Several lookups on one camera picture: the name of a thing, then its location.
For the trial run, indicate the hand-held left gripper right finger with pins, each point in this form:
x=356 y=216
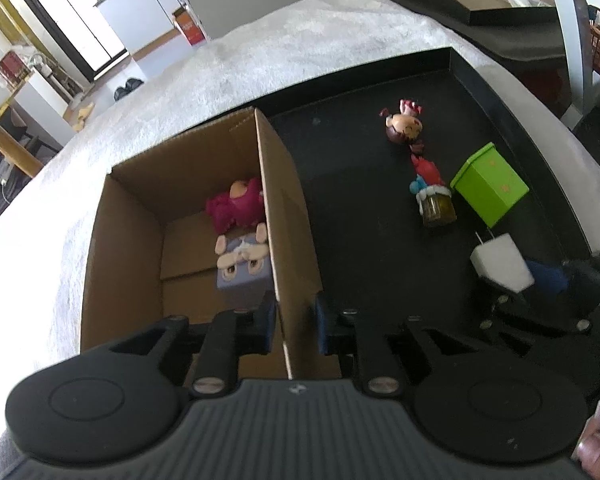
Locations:
x=325 y=327

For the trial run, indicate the white kitchen cabinet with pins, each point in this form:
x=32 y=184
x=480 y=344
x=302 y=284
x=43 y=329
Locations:
x=135 y=15

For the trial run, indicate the white charger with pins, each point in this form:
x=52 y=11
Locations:
x=500 y=262

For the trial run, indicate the white low cabinet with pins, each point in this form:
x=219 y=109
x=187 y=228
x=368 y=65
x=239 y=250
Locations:
x=42 y=95

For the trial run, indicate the black tray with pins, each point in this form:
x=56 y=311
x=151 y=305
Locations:
x=360 y=185

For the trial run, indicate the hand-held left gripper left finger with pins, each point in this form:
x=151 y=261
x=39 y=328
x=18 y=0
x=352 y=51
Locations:
x=267 y=327

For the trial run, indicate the black framed glass door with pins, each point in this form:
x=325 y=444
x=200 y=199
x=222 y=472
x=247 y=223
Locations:
x=65 y=10

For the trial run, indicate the green toy box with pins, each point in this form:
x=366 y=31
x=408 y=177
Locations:
x=490 y=187

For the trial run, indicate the round gold table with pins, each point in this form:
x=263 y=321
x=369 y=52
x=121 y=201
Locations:
x=12 y=152

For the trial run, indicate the pink dinosaur toy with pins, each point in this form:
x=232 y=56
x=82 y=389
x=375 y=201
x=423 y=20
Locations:
x=232 y=205

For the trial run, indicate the brown-haired doll figurine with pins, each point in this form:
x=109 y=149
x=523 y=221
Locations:
x=405 y=125

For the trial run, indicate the cube rabbit toy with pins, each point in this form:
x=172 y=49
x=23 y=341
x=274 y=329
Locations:
x=242 y=260

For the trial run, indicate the brown cardboard box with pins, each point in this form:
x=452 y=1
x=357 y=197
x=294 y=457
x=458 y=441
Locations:
x=290 y=220

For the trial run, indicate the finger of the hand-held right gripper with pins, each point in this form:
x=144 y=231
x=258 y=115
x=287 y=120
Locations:
x=510 y=305
x=547 y=276

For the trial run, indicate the grey desk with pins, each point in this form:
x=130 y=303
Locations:
x=572 y=25

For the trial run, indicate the small figurine with jar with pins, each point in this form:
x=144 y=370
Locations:
x=432 y=195

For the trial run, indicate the orange carton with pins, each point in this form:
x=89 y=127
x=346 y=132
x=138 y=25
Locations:
x=189 y=27

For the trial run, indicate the person's right hand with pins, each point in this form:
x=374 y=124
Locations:
x=597 y=445

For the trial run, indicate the yellow slipper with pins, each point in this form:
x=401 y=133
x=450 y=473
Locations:
x=82 y=112

